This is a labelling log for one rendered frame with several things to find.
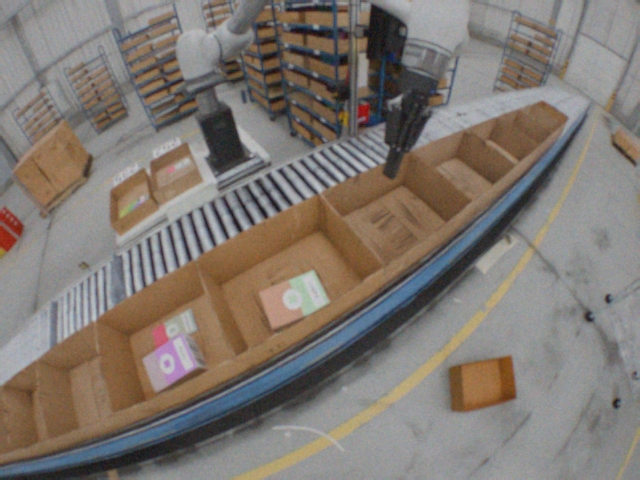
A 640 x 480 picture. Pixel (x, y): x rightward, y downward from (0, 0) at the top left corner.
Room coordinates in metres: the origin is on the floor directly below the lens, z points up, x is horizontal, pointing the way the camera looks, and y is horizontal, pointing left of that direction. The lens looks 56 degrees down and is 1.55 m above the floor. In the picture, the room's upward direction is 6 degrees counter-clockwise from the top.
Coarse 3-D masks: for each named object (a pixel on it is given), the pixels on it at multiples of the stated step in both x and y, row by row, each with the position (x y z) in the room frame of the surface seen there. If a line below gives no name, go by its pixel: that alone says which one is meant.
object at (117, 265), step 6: (114, 252) 0.57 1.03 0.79; (114, 258) 0.53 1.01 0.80; (120, 258) 0.56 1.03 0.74; (114, 264) 0.49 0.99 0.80; (120, 264) 0.52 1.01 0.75; (114, 270) 0.46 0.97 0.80; (120, 270) 0.49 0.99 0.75; (114, 276) 0.42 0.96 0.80; (120, 276) 0.45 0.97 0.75; (114, 282) 0.39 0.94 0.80; (120, 282) 0.42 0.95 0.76; (114, 288) 0.36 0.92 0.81; (120, 288) 0.38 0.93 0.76; (114, 294) 0.33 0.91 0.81; (120, 294) 0.35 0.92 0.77; (114, 300) 0.30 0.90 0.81; (120, 300) 0.32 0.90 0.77
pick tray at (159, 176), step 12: (180, 144) 1.32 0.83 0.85; (168, 156) 1.27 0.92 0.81; (180, 156) 1.31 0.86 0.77; (192, 156) 1.14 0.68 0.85; (156, 168) 1.22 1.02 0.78; (168, 168) 1.21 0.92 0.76; (192, 168) 1.15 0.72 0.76; (156, 180) 1.10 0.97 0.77; (168, 180) 1.08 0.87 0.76; (180, 180) 0.96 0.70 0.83; (192, 180) 0.99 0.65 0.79; (156, 192) 0.89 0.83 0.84; (168, 192) 0.92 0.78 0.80; (180, 192) 0.94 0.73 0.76
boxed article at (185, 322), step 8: (184, 312) 0.22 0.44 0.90; (192, 312) 0.23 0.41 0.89; (176, 320) 0.20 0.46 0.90; (184, 320) 0.20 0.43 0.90; (192, 320) 0.20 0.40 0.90; (160, 328) 0.17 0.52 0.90; (168, 328) 0.17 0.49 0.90; (176, 328) 0.17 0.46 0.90; (184, 328) 0.17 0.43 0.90; (192, 328) 0.17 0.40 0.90; (160, 336) 0.14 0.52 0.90; (168, 336) 0.15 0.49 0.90; (160, 344) 0.12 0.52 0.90
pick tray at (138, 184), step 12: (144, 168) 1.15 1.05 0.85; (132, 180) 1.11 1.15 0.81; (144, 180) 1.14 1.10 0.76; (120, 192) 1.05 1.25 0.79; (132, 192) 1.05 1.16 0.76; (144, 192) 1.02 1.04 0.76; (120, 204) 0.96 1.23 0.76; (144, 204) 0.83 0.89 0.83; (156, 204) 0.88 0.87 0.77; (132, 216) 0.77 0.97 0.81; (144, 216) 0.80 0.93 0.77; (120, 228) 0.72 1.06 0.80
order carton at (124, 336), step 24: (192, 264) 0.31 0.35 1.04; (144, 288) 0.24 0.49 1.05; (168, 288) 0.26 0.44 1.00; (192, 288) 0.29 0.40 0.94; (120, 312) 0.18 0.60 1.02; (144, 312) 0.20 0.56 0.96; (168, 312) 0.23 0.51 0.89; (96, 336) 0.09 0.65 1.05; (120, 336) 0.12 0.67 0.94; (144, 336) 0.14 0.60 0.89; (192, 336) 0.15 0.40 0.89; (216, 336) 0.15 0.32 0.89; (120, 360) 0.04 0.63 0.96; (216, 360) 0.08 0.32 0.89; (240, 360) 0.07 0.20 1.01; (120, 384) -0.03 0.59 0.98; (144, 384) -0.02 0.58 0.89; (192, 384) 0.01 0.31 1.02; (216, 384) 0.01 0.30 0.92; (120, 408) -0.09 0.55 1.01; (144, 408) -0.08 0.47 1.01; (168, 408) -0.07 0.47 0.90
